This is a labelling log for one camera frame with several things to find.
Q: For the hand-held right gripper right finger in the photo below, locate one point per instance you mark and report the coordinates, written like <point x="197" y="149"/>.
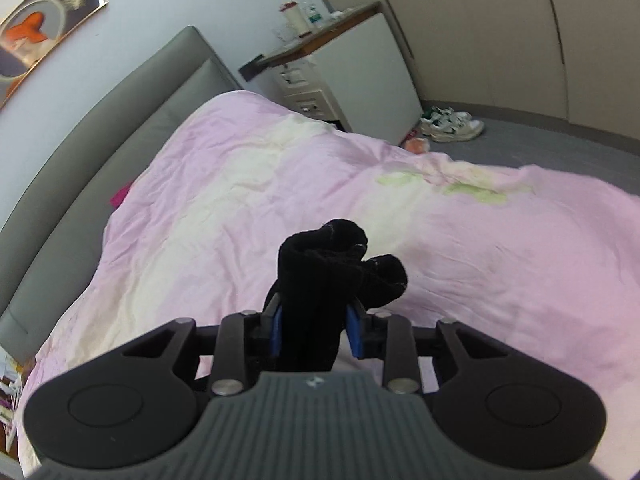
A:
<point x="354" y="332"/>

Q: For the black wall switch panel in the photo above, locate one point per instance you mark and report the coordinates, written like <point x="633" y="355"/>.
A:
<point x="250" y="67"/>

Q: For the grey upholstered bed headboard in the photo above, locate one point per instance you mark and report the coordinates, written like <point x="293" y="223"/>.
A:
<point x="85" y="135"/>

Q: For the orange plastic bag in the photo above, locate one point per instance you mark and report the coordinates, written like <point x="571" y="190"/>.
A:
<point x="417" y="145"/>

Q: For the magenta cloth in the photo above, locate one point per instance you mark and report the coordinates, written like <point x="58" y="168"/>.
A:
<point x="121" y="195"/>

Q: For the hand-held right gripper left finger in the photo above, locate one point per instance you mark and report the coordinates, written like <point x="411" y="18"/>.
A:
<point x="276" y="329"/>

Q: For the white bedside cabinet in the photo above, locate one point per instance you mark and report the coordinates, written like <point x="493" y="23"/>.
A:
<point x="350" y="75"/>

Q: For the white and green sneaker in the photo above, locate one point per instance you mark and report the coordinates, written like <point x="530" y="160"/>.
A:
<point x="457" y="127"/>
<point x="436" y="116"/>

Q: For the beige wardrobe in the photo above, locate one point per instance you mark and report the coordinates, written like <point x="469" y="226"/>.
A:
<point x="500" y="30"/>

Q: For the framed wall picture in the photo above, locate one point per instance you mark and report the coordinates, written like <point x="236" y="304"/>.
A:
<point x="37" y="30"/>

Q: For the black pants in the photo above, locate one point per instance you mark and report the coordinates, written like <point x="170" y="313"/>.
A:
<point x="320" y="280"/>

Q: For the clear plastic bottle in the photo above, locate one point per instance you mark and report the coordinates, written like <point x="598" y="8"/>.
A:
<point x="309" y="9"/>

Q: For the pile of papers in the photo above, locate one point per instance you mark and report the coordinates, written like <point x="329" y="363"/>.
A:
<point x="10" y="390"/>

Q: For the pink floral blanket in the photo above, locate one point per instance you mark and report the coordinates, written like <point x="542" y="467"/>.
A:
<point x="280" y="195"/>

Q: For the white jar with red lid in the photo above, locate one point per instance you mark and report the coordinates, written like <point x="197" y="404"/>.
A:
<point x="296" y="19"/>

